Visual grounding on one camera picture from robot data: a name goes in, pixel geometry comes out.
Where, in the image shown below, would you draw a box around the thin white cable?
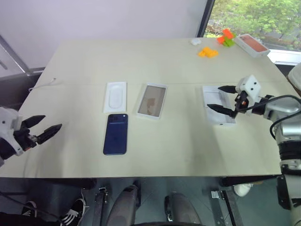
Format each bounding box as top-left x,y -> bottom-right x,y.
29,78 -> 57,91

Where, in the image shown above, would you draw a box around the white phone box lid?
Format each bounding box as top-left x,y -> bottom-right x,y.
103,81 -> 128,113

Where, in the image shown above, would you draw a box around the white shallow phone box half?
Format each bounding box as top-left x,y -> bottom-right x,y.
136,82 -> 168,121

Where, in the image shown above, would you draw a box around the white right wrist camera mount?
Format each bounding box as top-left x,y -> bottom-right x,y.
236,74 -> 261,104

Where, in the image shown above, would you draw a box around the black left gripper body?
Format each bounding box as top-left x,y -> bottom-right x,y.
14,128 -> 40,152

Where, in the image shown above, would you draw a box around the dark blue smartphone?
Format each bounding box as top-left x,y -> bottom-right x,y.
103,113 -> 129,156

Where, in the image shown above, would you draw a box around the white window sill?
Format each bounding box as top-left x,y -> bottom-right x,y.
268,49 -> 301,65

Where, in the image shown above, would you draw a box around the white shoe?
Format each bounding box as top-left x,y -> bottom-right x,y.
233,183 -> 253,196

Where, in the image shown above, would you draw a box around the black sneaker white stripes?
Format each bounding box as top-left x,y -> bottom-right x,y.
21,201 -> 38,218
60,199 -> 87,226

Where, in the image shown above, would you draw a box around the grey metal frame bars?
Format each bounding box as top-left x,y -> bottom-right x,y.
0,35 -> 45,76

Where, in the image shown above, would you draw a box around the person's beige trouser leg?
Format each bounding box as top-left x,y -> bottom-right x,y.
287,66 -> 301,97

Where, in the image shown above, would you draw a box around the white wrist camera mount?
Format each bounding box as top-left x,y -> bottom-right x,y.
0,107 -> 24,156
236,74 -> 261,104

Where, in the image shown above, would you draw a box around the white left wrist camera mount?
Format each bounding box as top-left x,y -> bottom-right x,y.
0,107 -> 24,156

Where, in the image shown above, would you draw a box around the orange and green blocks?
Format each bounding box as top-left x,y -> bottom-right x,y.
223,35 -> 236,48

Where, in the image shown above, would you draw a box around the black window frame post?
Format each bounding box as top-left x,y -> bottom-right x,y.
197,0 -> 216,38

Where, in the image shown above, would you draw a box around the white box orange top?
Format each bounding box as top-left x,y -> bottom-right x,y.
234,34 -> 270,58

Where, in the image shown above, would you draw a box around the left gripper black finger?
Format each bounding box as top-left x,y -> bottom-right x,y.
22,114 -> 47,129
36,123 -> 63,145

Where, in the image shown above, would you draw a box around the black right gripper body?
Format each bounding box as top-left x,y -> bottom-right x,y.
234,90 -> 249,114

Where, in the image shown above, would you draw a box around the white box base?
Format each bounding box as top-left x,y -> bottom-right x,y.
202,85 -> 237,128

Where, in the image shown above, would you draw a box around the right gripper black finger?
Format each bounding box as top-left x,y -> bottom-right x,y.
217,85 -> 237,94
206,103 -> 237,118

